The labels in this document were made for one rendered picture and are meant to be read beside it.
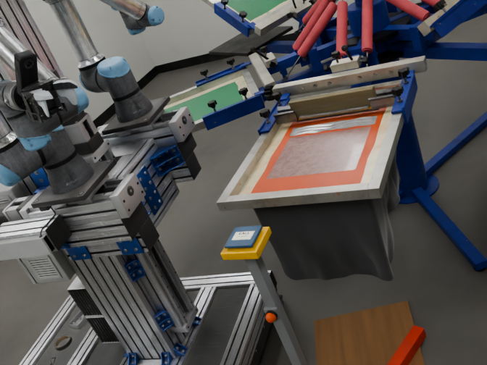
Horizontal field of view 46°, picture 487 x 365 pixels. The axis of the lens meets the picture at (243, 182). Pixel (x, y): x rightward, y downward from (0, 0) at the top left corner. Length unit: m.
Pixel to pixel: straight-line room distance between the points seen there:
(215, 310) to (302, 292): 0.49
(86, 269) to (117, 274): 0.14
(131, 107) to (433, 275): 1.62
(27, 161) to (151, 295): 0.92
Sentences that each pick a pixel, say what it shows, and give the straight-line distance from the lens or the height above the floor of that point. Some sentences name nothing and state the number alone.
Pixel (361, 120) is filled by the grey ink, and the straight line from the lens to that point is 2.27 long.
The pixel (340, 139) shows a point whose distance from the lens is 2.19.
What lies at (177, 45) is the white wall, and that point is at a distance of 7.58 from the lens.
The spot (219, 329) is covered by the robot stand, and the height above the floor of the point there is 0.21.
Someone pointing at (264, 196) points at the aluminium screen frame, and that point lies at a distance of 1.93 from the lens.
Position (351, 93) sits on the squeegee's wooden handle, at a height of 1.05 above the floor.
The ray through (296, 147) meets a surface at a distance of 2.24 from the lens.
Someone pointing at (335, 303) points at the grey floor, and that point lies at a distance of 2.91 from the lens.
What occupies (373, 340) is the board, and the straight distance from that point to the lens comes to 2.66.
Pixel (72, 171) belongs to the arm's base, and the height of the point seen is 1.31.
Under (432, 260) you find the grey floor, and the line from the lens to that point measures 3.00.
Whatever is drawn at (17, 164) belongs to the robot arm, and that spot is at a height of 1.43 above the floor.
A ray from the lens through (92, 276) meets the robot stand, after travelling 2.49.
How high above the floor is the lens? 1.94
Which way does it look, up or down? 27 degrees down
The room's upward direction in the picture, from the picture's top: 23 degrees counter-clockwise
